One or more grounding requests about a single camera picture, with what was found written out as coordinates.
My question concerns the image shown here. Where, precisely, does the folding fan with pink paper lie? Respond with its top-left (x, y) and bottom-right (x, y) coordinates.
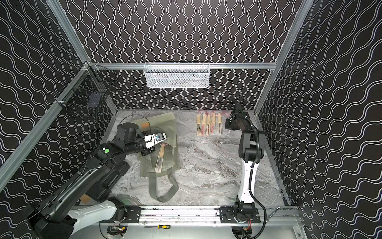
top-left (202, 113), bottom-right (207, 136)

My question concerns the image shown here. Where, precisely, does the olive green tote bag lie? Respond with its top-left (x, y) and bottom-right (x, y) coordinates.
top-left (134, 112), bottom-right (179, 203)

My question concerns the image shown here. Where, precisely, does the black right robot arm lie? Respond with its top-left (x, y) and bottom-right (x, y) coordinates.
top-left (225, 103), bottom-right (266, 223)

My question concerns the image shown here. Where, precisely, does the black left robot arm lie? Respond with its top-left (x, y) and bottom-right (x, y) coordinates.
top-left (23, 122), bottom-right (167, 239)

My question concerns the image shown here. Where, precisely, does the horizontal aluminium back bar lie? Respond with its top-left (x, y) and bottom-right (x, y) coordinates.
top-left (91, 62), bottom-right (277, 70)

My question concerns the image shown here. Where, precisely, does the left aluminium side bar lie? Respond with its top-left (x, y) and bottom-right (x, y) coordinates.
top-left (1, 66), bottom-right (89, 190)

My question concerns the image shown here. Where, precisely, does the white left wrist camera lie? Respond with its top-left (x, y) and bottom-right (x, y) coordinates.
top-left (144, 132), bottom-right (167, 148)

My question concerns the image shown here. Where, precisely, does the yellow handled screwdriver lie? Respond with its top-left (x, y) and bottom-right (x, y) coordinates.
top-left (144, 225), bottom-right (171, 229)

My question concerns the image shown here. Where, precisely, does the white wire mesh basket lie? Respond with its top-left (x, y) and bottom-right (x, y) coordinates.
top-left (143, 67), bottom-right (211, 88)

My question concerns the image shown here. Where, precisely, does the black wire mesh basket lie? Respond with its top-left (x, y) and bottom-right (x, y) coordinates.
top-left (57, 65), bottom-right (117, 120)

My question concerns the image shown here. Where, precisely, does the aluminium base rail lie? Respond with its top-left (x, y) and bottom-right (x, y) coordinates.
top-left (98, 205), bottom-right (299, 226)

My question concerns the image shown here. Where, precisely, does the right aluminium frame post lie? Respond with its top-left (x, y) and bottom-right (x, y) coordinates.
top-left (254, 0), bottom-right (314, 115)

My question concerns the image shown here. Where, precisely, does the aluminium corner frame post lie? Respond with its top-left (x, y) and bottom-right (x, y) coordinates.
top-left (46, 0), bottom-right (91, 63)

